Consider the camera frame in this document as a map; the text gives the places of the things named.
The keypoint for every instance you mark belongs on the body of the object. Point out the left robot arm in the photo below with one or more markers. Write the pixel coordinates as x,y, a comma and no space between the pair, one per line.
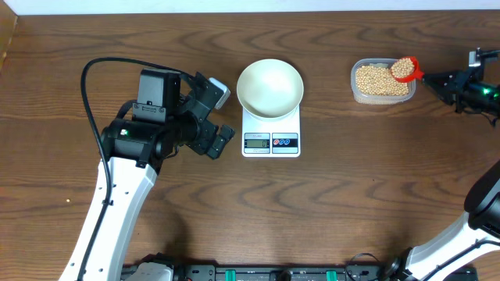
170,111

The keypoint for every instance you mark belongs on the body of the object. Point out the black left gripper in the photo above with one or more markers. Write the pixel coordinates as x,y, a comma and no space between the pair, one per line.
200,143

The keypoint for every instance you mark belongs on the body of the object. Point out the clear plastic container of soybeans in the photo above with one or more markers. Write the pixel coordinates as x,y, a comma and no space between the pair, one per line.
373,84

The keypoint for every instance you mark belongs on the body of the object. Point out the red plastic scoop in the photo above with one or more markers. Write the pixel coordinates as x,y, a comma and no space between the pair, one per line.
406,69

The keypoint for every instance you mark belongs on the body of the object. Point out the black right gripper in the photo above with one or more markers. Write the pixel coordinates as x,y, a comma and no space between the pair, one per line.
455,90

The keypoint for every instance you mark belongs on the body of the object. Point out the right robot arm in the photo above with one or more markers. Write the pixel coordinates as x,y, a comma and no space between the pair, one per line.
476,231

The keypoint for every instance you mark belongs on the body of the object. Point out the white digital kitchen scale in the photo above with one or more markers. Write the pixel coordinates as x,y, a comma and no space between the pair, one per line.
271,138

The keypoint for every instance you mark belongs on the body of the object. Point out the cream round bowl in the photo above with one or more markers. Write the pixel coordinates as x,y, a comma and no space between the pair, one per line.
270,89

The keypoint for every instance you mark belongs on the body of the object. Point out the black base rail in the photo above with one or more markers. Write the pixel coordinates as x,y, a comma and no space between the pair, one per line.
161,267

